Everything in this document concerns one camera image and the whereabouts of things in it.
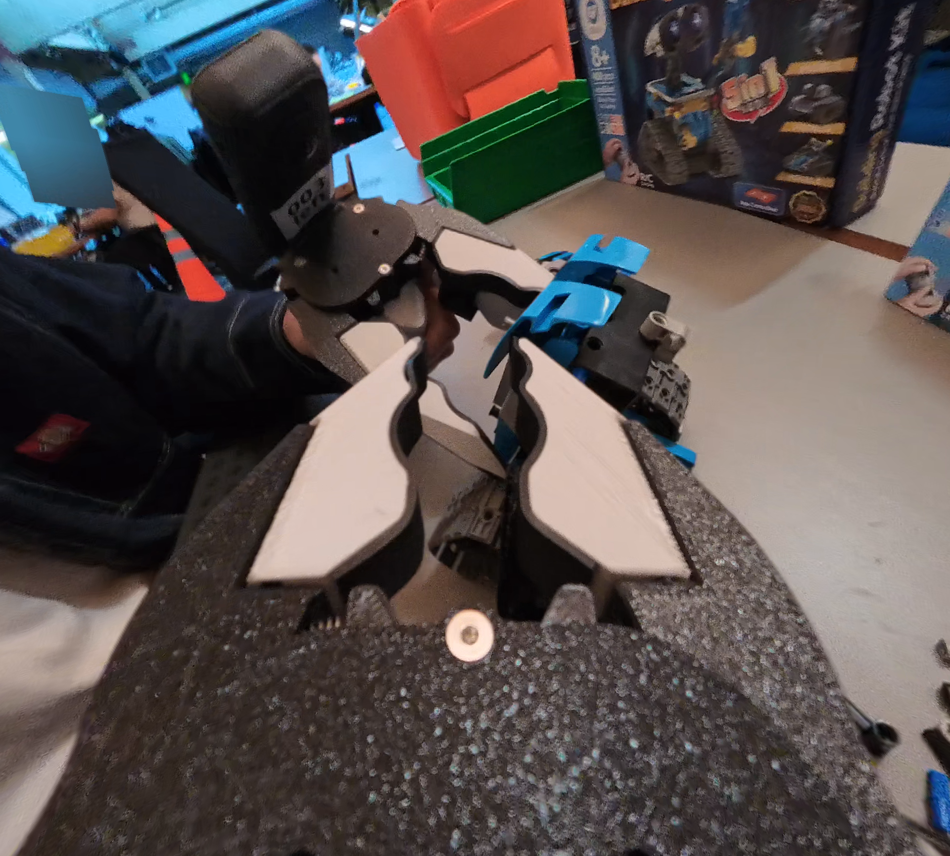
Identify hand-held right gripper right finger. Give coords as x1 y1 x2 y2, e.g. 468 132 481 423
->
514 338 691 582

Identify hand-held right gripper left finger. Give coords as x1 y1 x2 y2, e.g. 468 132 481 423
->
247 338 426 586

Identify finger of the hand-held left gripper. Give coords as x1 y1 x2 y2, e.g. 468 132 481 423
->
432 229 555 323
337 318 509 480

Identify blue grey tracked toy robot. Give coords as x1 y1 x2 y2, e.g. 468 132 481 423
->
429 235 699 568

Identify pile of toy building pieces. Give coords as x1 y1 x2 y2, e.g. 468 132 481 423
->
846 641 950 835

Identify person's left forearm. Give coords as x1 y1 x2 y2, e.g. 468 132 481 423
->
0 247 350 441

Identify grey desk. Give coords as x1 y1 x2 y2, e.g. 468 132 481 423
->
345 129 446 205
200 143 950 856

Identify person's left hand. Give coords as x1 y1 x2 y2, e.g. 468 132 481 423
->
412 270 463 367

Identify green plastic bin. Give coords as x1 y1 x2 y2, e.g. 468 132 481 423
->
419 80 604 222

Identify black office chair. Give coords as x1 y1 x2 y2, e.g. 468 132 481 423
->
104 121 286 293

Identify orange traffic cone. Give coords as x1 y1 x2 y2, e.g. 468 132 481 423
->
156 214 227 304

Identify orange felt bag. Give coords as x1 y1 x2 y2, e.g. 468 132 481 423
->
356 0 576 159

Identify person's dark denim jacket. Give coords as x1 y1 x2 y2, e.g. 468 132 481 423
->
0 381 209 571

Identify dark blue toy kit box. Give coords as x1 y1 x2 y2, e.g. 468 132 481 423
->
571 0 936 228

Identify person's white shirt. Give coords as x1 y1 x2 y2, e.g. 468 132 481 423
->
0 552 153 842

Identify building robot kit booklet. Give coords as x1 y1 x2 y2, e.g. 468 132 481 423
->
885 181 950 333

